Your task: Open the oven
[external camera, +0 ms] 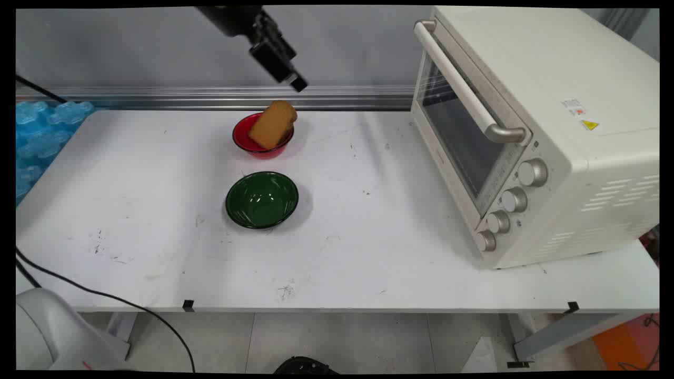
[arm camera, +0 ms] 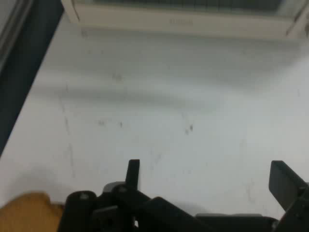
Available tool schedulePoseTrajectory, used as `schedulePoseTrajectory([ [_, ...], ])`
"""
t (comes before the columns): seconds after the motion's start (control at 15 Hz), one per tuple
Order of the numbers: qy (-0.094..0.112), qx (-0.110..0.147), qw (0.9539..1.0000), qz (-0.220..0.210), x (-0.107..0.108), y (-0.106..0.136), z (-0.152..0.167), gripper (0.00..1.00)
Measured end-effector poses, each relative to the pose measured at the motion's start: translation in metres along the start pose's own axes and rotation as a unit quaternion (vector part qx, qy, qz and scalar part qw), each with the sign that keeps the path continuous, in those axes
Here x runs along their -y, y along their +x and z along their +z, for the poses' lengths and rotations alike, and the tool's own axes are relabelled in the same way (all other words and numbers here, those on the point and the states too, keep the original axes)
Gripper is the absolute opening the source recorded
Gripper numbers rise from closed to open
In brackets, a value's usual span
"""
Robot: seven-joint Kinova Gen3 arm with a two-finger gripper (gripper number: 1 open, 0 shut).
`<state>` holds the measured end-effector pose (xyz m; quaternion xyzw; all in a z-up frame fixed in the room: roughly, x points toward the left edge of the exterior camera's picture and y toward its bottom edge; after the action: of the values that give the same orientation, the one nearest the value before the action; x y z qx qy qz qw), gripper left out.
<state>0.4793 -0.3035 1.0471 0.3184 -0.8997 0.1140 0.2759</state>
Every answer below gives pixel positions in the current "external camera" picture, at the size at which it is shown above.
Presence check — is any white label sticker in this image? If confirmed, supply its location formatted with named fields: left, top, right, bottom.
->
left=560, top=97, right=587, bottom=117

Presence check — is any black round floor object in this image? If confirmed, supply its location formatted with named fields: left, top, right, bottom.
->
left=273, top=356, right=341, bottom=374

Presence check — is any long black cable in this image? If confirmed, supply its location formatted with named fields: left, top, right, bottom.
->
left=16, top=246, right=196, bottom=373

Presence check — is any red bowl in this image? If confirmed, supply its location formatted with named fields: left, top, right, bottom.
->
left=232, top=112, right=295, bottom=160

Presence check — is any brown bread slice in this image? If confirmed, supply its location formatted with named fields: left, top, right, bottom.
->
left=248, top=100, right=299, bottom=151

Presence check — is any thin black background cable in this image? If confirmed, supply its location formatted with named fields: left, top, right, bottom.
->
left=16, top=74, right=68, bottom=104

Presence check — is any cream toaster oven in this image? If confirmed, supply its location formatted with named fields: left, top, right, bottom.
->
left=411, top=6, right=660, bottom=270

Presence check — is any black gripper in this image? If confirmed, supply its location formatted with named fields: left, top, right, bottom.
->
left=196, top=6, right=309, bottom=93

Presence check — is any orange floor mat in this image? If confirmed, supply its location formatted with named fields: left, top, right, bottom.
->
left=592, top=313, right=660, bottom=372

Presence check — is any oven door with handle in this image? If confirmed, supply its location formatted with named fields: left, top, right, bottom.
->
left=411, top=19, right=533, bottom=217

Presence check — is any grey table leg with foot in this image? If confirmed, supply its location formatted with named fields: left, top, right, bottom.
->
left=507, top=313, right=644, bottom=368

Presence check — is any dark green bowl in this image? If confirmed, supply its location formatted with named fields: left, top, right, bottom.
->
left=225, top=171, right=300, bottom=230

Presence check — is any large silver oven knob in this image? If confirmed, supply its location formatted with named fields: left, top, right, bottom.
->
left=518, top=158, right=549, bottom=188

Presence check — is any blue bubble wrap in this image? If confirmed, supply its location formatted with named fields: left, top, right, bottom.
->
left=16, top=101, right=96, bottom=207

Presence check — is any aluminium profile rail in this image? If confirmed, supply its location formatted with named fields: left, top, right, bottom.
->
left=16, top=85, right=418, bottom=112

